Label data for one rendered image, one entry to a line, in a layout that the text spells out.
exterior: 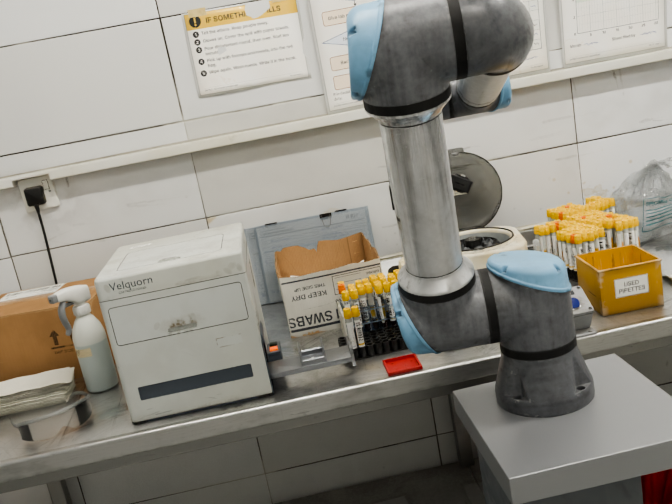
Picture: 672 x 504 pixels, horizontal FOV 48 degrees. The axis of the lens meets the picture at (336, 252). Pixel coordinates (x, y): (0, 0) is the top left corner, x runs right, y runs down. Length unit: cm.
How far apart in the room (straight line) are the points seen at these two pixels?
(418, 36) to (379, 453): 159
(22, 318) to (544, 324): 120
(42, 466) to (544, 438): 92
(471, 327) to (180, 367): 61
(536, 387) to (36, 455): 92
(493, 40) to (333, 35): 109
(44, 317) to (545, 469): 120
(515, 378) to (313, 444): 118
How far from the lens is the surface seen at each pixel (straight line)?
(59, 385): 176
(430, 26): 95
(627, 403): 122
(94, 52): 206
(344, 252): 202
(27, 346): 190
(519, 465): 109
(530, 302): 114
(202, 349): 148
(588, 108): 222
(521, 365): 118
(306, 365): 151
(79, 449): 154
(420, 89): 96
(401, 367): 152
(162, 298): 145
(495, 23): 96
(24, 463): 158
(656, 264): 167
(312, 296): 176
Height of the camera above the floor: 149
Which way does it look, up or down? 14 degrees down
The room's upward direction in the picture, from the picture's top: 11 degrees counter-clockwise
